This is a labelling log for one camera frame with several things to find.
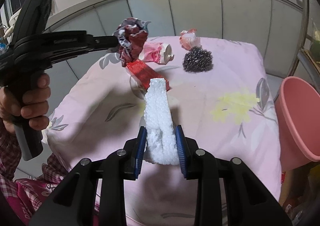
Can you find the red cardboard box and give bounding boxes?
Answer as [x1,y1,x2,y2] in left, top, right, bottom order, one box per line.
[126,60,170,91]

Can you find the plaid sleeve forearm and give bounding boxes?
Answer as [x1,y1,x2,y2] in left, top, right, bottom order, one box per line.
[1,122,68,225]

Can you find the orange white snack wrapper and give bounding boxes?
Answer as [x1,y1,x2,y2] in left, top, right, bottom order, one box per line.
[179,28,202,51]

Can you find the kitchen counter cabinets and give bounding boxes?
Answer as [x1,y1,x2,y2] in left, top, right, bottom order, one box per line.
[46,0,309,77]

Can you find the pink plastic bucket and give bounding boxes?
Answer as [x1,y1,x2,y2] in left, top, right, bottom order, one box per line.
[275,76,320,172]

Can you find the white foam net sleeve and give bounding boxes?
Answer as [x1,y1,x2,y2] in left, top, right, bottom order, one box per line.
[144,78,179,166]

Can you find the pink white paper cup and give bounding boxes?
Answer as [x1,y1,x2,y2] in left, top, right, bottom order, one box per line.
[139,42,174,65]

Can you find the person's left hand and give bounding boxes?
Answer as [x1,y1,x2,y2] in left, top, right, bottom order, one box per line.
[1,74,51,134]

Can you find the metal storage rack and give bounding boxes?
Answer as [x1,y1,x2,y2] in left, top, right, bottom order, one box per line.
[289,0,319,87]

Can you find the red white wrapper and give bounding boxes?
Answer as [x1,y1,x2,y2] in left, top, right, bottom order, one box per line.
[113,18,150,67]

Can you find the pink floral tablecloth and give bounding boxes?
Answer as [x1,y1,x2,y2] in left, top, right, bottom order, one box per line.
[43,37,281,225]

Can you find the dark steel wool scrubber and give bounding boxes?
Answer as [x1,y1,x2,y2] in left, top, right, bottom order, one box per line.
[182,46,213,73]

